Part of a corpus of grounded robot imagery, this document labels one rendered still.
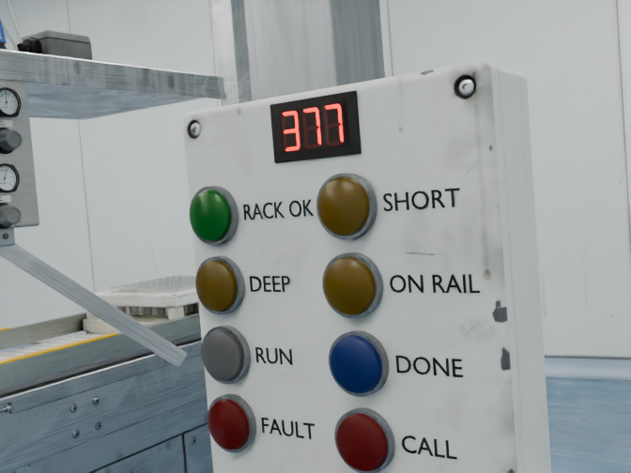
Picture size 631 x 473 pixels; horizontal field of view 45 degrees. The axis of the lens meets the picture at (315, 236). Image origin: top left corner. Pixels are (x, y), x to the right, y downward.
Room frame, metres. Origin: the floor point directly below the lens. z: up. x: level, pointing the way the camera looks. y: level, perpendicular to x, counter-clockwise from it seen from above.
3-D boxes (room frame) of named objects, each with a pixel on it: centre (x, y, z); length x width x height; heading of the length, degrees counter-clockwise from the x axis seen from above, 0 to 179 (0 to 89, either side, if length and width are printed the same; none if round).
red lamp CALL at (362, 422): (0.35, -0.01, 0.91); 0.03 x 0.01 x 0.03; 55
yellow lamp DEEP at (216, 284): (0.39, 0.05, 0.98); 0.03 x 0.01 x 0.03; 55
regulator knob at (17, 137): (0.98, 0.38, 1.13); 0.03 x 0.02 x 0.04; 145
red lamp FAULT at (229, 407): (0.39, 0.05, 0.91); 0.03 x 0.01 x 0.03; 55
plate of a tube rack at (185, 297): (1.46, 0.28, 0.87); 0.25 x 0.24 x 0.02; 56
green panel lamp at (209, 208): (0.39, 0.05, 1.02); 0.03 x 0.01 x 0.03; 55
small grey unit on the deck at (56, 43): (1.21, 0.38, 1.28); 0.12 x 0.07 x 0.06; 145
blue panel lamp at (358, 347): (0.35, -0.01, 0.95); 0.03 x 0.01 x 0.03; 55
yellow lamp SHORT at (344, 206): (0.35, -0.01, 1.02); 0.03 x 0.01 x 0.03; 55
